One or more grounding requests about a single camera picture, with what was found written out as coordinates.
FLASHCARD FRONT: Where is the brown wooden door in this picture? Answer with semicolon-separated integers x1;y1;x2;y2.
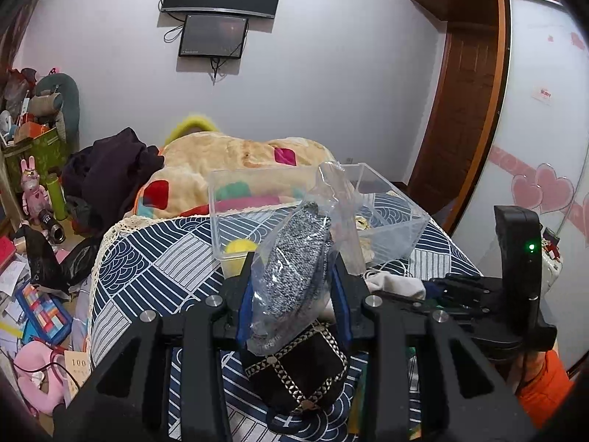
408;23;499;232

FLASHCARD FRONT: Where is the right hand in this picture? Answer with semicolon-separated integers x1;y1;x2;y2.
506;351;546;393

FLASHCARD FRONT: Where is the yellow soft ball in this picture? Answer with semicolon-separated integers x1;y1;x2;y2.
221;238;258;278

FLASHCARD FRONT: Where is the white drawstring pouch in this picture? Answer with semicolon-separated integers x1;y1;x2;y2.
363;269;426;300

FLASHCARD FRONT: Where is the grey knit item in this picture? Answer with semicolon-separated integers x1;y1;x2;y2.
247;162;366;356

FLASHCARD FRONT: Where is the clear plastic storage box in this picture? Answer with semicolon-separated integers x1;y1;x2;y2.
208;163;429;267

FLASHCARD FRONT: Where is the black hat with chain pattern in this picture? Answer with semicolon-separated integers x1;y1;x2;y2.
239;320;349;435

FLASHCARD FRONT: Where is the pink rabbit plush toy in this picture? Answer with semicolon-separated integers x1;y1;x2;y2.
21;156;52;221

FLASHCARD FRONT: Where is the green grey dinosaur plush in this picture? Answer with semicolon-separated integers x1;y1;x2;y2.
28;73;80;146

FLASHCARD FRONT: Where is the dark purple clothing pile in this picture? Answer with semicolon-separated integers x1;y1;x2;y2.
62;128;164;222

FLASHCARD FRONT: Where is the small wall monitor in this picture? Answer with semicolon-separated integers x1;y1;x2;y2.
179;13;248;59

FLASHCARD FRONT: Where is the yellow plush headrest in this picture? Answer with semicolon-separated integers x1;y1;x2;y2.
165;114;219;145

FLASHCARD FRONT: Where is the white wardrobe with hearts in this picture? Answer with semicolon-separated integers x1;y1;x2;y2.
453;0;588;368

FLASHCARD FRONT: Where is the green cardboard box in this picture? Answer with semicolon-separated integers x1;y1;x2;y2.
3;129;71;193

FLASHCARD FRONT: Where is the blue white patterned bedspread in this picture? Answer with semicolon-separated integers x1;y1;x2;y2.
88;217;480;441

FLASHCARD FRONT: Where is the beige patchwork fleece blanket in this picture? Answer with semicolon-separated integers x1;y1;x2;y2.
131;132;334;218

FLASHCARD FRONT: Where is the pink plush on floor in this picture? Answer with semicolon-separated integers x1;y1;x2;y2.
13;340;68;416

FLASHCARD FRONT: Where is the orange jacket sleeve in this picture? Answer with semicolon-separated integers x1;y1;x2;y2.
516;349;573;429

